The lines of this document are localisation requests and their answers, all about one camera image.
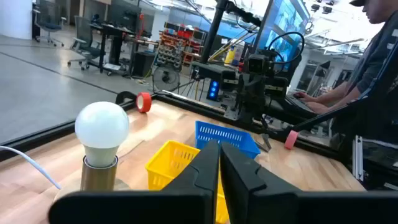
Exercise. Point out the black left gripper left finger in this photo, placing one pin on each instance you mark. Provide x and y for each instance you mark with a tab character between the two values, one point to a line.
186	205

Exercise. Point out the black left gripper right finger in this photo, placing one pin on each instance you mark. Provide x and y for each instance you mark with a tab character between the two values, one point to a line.
248	199

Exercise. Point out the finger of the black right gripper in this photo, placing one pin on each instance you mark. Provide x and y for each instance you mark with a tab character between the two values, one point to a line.
260	144
267	143

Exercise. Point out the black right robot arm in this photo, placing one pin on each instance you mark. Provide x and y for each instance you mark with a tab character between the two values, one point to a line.
214	73

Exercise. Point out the pink tape roll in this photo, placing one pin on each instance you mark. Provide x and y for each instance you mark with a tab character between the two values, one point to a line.
291	140

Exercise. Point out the blue plastic basket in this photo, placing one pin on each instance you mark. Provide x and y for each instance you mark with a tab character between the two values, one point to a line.
227	137

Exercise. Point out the black box blue lights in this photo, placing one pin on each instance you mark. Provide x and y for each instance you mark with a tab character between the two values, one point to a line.
213	90

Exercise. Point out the yellow bottle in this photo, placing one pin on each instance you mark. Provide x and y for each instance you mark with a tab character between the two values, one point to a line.
230	56

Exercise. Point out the yellow plastic basket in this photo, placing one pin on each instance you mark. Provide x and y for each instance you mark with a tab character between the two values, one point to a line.
169	161

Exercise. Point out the black keyboard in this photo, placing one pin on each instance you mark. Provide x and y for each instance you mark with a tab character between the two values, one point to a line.
298	104

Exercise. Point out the large monitor blue screen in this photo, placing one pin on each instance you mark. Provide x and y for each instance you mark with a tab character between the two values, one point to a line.
286	18

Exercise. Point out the black floor fan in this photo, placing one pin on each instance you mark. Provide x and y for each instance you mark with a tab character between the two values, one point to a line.
166	79

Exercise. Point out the shelf with red bins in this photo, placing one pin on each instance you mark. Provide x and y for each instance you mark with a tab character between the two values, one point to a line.
177	43

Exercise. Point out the aluminium profile bar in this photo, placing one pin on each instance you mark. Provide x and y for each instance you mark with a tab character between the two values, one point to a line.
358	158

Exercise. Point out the brass lamp holder wooden base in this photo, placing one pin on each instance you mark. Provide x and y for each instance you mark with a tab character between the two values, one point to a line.
99	175

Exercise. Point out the red round container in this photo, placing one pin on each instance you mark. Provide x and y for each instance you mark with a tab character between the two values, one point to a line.
145	107

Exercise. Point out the black floor cabinet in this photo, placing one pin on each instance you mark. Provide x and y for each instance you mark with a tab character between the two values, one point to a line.
143	63

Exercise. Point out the white light bulb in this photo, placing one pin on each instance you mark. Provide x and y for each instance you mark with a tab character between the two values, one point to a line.
102	127

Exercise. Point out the person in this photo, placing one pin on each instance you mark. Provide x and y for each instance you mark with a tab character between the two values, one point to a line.
376	62

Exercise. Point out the black office desk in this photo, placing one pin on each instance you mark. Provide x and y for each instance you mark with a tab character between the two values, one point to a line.
116	43

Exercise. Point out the grey mesh office chair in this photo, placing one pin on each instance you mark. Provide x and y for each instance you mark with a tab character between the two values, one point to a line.
85	46

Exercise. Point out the grey office chair blue seat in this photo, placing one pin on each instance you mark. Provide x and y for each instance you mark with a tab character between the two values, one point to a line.
48	21

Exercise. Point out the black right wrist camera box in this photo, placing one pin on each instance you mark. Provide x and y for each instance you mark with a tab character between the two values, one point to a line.
256	64

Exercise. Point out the black table border rail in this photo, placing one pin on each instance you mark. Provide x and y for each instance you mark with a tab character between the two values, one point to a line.
192	105

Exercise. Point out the black camera stand post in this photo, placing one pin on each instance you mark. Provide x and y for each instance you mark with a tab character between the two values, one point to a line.
213	31

